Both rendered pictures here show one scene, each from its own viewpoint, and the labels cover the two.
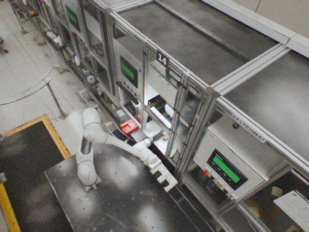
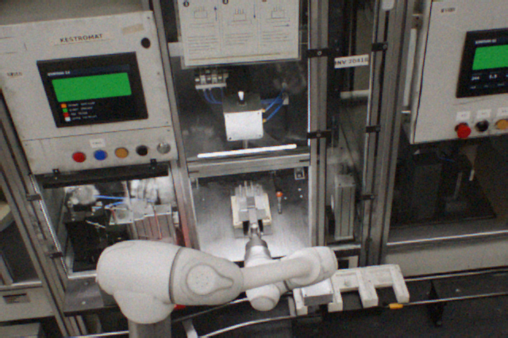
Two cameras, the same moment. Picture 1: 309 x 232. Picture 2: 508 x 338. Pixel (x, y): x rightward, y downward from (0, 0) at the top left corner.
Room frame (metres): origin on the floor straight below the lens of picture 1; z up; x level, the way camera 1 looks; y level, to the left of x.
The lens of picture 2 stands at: (0.10, 1.14, 2.55)
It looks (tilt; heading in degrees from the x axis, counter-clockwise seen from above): 42 degrees down; 310
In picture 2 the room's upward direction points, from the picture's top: 4 degrees counter-clockwise
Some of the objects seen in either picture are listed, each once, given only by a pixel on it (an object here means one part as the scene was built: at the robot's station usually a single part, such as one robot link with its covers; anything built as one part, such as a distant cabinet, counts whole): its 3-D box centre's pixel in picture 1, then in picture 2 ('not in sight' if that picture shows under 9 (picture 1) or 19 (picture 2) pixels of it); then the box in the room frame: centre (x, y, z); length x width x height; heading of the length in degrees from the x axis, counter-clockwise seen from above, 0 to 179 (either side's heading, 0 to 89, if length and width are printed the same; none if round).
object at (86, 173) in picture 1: (86, 172); not in sight; (0.73, 0.61, 0.85); 0.18 x 0.16 x 0.22; 23
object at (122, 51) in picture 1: (138, 68); (91, 78); (1.47, 0.17, 1.60); 0.42 x 0.29 x 0.46; 43
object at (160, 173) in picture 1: (160, 173); (348, 293); (0.79, -0.12, 0.84); 0.36 x 0.14 x 0.10; 43
